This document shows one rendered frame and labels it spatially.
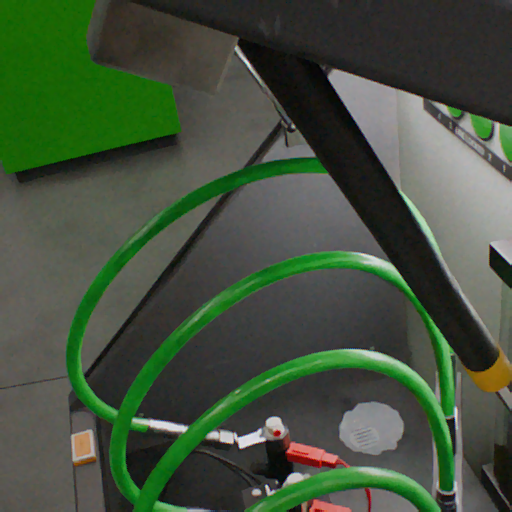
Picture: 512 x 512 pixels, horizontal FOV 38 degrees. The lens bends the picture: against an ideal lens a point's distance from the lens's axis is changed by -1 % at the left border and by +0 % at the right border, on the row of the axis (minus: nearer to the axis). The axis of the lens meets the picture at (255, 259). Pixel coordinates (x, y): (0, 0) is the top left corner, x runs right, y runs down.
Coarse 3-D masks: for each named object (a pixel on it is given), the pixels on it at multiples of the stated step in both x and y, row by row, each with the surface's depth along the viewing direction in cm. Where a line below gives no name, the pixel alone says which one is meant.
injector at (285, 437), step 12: (264, 432) 80; (288, 432) 80; (276, 444) 79; (288, 444) 80; (276, 456) 80; (252, 468) 82; (264, 468) 82; (276, 468) 82; (288, 468) 82; (276, 480) 85
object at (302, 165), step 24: (264, 168) 63; (288, 168) 63; (312, 168) 64; (192, 192) 63; (216, 192) 63; (168, 216) 63; (144, 240) 63; (432, 240) 71; (120, 264) 64; (96, 288) 65; (72, 336) 67; (72, 360) 68; (72, 384) 70; (96, 408) 72; (144, 432) 75
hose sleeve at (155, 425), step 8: (152, 424) 75; (160, 424) 75; (168, 424) 76; (176, 424) 76; (184, 424) 77; (152, 432) 75; (160, 432) 75; (168, 432) 76; (176, 432) 76; (216, 432) 78; (208, 440) 77; (216, 440) 78
